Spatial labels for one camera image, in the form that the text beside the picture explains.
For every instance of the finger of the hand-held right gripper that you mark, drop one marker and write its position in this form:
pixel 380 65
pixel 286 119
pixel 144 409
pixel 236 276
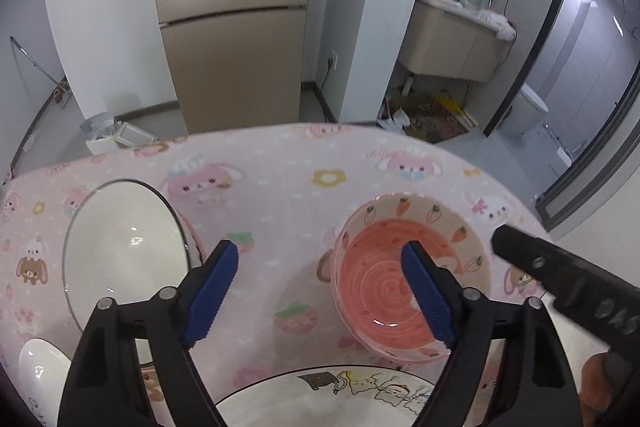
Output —
pixel 525 257

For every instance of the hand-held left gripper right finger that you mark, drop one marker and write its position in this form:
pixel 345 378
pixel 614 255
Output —
pixel 425 292

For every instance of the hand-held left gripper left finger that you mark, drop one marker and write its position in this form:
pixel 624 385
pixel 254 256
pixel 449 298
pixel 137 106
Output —
pixel 210 292

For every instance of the pink strawberry print bowl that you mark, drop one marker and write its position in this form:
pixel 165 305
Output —
pixel 370 287

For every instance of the white black-rimmed plate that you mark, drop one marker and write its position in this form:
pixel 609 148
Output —
pixel 120 247

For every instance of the white cartoon cat plate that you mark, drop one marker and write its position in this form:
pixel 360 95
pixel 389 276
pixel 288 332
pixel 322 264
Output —
pixel 320 407

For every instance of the small white bowl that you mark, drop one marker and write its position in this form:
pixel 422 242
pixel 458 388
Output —
pixel 42 377

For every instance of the person's right hand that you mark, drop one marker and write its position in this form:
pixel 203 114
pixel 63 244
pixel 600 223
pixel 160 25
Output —
pixel 594 382

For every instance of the pink cartoon print tablecloth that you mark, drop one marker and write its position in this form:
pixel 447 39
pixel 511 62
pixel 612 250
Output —
pixel 280 207

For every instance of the white toilet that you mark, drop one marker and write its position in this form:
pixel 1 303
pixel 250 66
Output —
pixel 525 112

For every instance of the patterned floor mat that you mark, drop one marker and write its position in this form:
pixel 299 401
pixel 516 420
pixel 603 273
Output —
pixel 430 117

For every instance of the white plastic bag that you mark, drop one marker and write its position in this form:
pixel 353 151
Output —
pixel 395 119

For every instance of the white trash bin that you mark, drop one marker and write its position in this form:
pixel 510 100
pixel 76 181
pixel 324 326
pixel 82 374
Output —
pixel 125 137

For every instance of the beige bathroom vanity cabinet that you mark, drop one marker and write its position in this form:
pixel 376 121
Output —
pixel 450 47

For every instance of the white towel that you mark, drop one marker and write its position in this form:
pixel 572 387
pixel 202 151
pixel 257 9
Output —
pixel 500 24

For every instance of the small cardboard box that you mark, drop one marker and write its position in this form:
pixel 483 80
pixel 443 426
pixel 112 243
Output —
pixel 62 93

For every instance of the beige refrigerator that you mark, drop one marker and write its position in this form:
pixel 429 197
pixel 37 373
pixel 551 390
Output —
pixel 230 32

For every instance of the thin metal rod stand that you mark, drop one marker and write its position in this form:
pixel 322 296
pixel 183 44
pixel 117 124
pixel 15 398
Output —
pixel 35 64

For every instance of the grey sliding door frame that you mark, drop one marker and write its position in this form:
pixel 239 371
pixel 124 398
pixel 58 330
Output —
pixel 600 157

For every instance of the black door frame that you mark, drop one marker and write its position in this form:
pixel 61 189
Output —
pixel 550 17

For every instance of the low wall outlet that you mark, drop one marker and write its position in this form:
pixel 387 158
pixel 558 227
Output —
pixel 333 61

